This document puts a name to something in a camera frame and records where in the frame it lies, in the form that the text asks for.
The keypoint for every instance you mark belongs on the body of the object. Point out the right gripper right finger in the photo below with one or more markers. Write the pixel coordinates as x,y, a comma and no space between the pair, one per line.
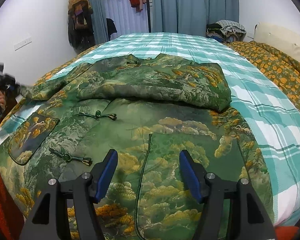
248,218

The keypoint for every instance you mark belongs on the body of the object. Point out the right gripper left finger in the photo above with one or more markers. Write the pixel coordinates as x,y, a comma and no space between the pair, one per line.
48,218

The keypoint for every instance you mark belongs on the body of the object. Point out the green landscape print padded jacket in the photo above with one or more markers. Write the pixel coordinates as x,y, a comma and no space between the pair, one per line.
146,198

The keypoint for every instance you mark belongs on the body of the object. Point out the pile of clothes in corner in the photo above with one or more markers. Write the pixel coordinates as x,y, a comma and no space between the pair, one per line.
226,31

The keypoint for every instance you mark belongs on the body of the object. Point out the teal white plaid bedsheet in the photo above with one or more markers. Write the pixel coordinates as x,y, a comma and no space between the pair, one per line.
149,96

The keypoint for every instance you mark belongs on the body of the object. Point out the dark garment by curtain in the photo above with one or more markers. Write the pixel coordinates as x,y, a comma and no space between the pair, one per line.
111,28

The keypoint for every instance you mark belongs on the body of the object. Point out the blue curtain left panel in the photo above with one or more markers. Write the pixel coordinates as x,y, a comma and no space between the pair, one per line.
99,21

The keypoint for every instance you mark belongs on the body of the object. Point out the blue curtain panel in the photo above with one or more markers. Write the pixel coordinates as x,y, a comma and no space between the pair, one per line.
191,16
99,21

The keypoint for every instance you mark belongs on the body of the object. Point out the orange floral green quilt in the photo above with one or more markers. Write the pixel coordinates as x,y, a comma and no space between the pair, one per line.
166,83

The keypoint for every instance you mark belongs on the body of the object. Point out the cream pillow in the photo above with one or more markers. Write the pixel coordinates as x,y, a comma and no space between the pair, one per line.
278,37

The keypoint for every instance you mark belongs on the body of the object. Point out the blue curtain right panel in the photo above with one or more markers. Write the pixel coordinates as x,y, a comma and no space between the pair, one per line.
191,16

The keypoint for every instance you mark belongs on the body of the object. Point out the white wall switch plate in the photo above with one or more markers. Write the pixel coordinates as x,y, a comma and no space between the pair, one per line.
22,43

